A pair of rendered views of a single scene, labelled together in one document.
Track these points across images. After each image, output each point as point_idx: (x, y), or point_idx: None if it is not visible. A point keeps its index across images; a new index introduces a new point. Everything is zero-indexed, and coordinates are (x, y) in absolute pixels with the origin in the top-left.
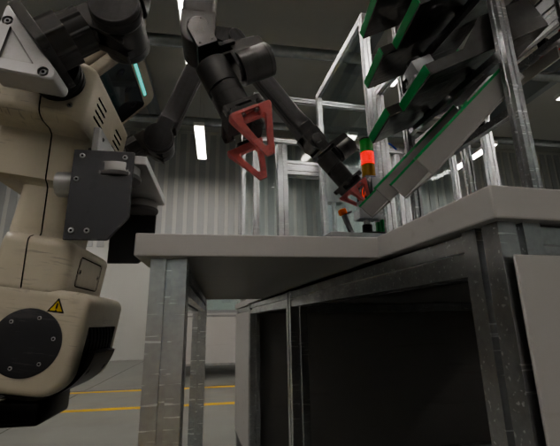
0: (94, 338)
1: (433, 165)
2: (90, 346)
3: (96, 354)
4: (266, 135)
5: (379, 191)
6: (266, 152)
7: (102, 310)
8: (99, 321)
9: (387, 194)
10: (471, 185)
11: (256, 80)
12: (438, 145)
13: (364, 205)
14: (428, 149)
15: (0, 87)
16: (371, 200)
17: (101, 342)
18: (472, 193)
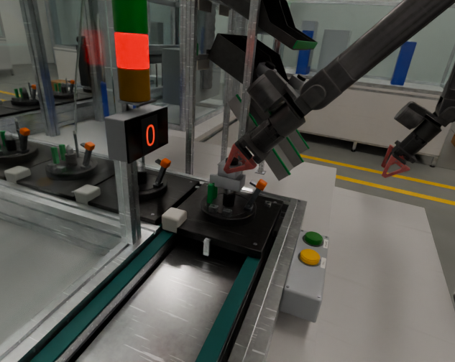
0: None
1: (300, 149)
2: None
3: (454, 297)
4: (387, 159)
5: (300, 163)
6: (384, 166)
7: None
8: None
9: (295, 163)
10: (194, 131)
11: (404, 126)
12: (298, 138)
13: (287, 173)
14: (302, 141)
15: None
16: (281, 166)
17: None
18: (336, 169)
